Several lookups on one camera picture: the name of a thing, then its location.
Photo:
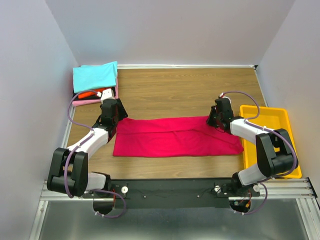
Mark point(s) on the red t shirt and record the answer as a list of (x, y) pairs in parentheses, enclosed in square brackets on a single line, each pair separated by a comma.
[(173, 137)]

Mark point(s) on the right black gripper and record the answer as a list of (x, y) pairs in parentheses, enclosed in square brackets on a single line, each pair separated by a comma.
[(212, 118)]

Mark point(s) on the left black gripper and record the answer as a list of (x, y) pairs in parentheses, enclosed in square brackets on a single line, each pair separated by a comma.
[(121, 110)]

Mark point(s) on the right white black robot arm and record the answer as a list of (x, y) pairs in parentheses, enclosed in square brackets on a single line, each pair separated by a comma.
[(275, 154)]

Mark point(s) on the aluminium extrusion frame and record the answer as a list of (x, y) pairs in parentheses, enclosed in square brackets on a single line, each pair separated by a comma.
[(291, 211)]

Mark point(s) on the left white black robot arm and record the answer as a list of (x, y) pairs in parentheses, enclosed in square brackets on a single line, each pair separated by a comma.
[(69, 170)]

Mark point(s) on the folded orange t shirt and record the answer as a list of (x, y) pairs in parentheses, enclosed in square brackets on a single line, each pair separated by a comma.
[(87, 94)]

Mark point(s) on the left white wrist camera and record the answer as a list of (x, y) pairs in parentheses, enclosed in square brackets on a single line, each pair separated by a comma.
[(105, 94)]

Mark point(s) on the folded cyan t shirt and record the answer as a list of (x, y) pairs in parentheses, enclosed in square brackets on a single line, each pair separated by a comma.
[(91, 77)]

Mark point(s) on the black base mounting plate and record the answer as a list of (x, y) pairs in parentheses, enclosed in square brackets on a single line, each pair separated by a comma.
[(173, 193)]

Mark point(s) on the yellow plastic bin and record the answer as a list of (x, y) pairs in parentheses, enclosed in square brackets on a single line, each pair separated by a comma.
[(271, 117)]

